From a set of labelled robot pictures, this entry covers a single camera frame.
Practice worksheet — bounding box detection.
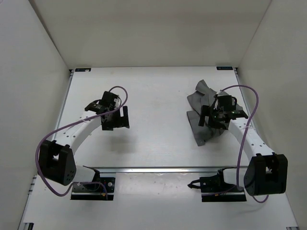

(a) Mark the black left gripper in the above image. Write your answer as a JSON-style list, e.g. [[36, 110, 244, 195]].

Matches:
[[102, 105, 130, 131]]

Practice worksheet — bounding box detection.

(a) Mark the grey pleated skirt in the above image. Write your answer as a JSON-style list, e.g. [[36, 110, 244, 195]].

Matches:
[[186, 80, 237, 147]]

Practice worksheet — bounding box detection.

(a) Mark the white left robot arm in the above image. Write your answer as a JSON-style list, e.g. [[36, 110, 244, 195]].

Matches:
[[36, 91, 130, 191]]

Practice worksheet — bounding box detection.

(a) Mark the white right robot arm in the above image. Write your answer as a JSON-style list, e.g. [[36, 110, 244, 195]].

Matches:
[[199, 95, 288, 196]]

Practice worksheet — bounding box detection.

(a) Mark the right blue corner label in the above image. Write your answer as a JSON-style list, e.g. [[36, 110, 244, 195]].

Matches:
[[216, 66, 233, 70]]

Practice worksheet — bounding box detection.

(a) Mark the blue corner label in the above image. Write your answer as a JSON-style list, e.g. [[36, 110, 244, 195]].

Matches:
[[216, 66, 233, 70], [75, 68, 91, 72]]

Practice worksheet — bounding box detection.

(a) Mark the left blue corner label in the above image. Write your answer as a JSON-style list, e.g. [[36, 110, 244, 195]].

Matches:
[[75, 68, 91, 72]]

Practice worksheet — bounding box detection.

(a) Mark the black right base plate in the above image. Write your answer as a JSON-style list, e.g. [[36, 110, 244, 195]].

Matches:
[[188, 175, 247, 203]]

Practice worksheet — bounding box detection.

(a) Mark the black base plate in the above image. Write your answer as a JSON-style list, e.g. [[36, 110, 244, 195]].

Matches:
[[71, 177, 116, 201], [188, 175, 247, 203]]

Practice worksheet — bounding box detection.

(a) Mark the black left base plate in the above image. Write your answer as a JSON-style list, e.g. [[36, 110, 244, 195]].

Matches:
[[71, 177, 116, 201]]

